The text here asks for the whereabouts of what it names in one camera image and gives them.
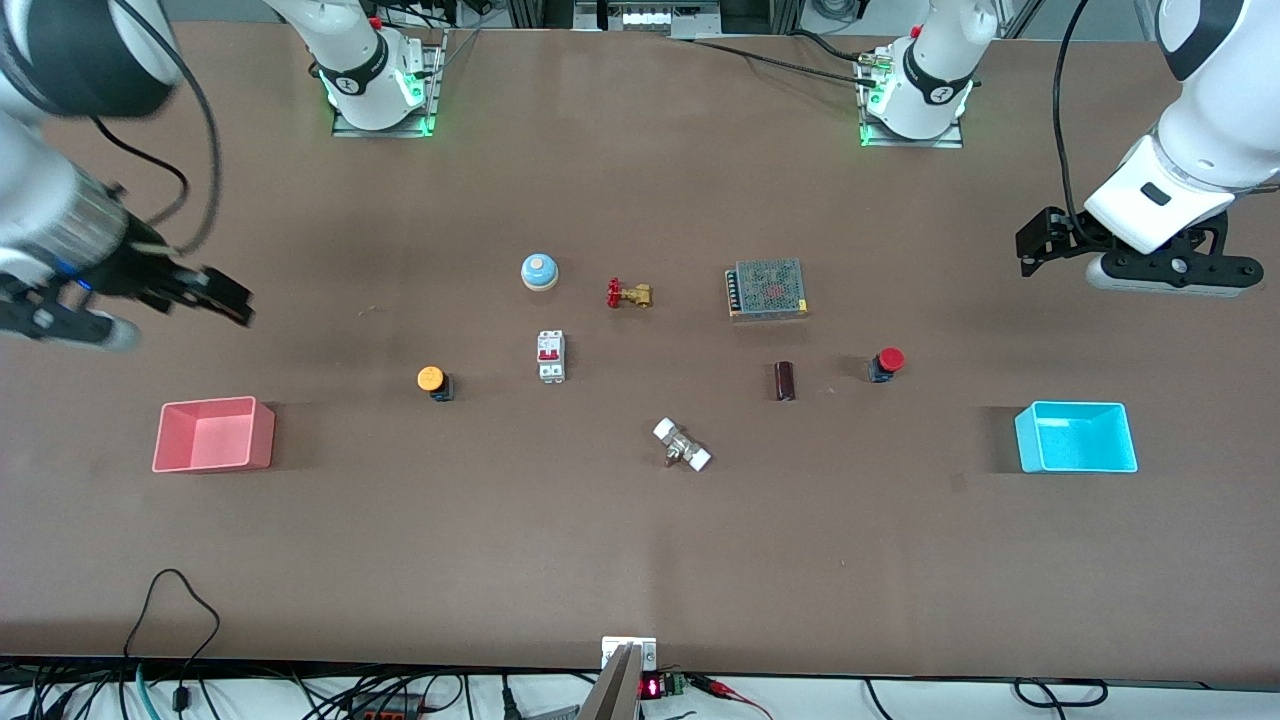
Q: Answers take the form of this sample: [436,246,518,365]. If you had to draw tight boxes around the pink plastic bin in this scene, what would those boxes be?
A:
[152,396,276,474]

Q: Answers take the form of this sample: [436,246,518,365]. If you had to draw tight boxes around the cyan plastic bin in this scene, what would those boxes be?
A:
[1014,401,1139,474]

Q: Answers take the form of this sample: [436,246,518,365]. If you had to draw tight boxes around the metal mesh power supply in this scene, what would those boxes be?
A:
[726,259,810,321]

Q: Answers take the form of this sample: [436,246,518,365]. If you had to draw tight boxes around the metal fitting white caps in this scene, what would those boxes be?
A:
[653,417,713,473]

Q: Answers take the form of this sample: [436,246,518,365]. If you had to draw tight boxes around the silver background device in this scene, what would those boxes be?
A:
[574,0,723,39]

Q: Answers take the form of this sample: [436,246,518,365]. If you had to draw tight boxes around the red alligator clip lead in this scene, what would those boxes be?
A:
[695,676,773,719]

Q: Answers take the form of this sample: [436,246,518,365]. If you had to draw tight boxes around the grey metal bar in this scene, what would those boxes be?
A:
[577,643,642,720]

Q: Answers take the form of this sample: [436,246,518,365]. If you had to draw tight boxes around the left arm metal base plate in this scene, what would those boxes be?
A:
[858,50,965,150]

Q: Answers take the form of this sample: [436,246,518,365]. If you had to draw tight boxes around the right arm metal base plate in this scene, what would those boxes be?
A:
[332,28,447,139]

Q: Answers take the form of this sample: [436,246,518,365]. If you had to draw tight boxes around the black looped cable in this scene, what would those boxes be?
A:
[124,569,222,720]

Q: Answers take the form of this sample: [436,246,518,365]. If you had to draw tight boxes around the black cable across table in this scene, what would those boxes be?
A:
[688,30,883,91]

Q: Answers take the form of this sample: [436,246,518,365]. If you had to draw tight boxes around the black coiled cable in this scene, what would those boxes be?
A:
[1014,677,1109,710]

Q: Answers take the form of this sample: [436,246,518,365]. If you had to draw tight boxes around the white metal bracket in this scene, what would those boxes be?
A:
[601,636,658,672]

